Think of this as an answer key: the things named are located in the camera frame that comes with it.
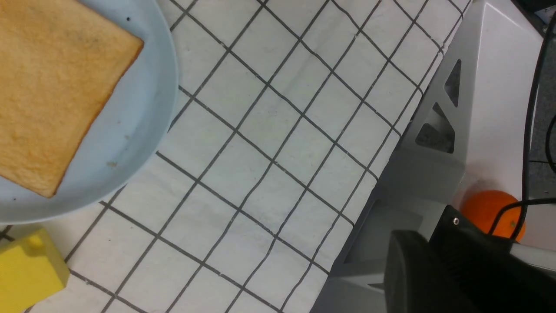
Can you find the light blue plate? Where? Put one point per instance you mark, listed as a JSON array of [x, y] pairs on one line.
[[126, 132]]

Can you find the grey metal table frame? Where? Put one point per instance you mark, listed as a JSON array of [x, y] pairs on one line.
[[485, 122]]

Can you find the orange ball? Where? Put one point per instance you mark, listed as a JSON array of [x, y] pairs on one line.
[[481, 209]]

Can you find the yellow cube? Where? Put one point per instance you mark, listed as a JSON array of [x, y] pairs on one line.
[[31, 270]]

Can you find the toast slice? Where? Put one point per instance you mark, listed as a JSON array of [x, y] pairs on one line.
[[60, 63]]

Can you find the white checkered tablecloth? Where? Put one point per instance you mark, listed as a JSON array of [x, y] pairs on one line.
[[287, 114]]

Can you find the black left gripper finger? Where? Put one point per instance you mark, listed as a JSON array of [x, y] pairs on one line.
[[462, 270]]

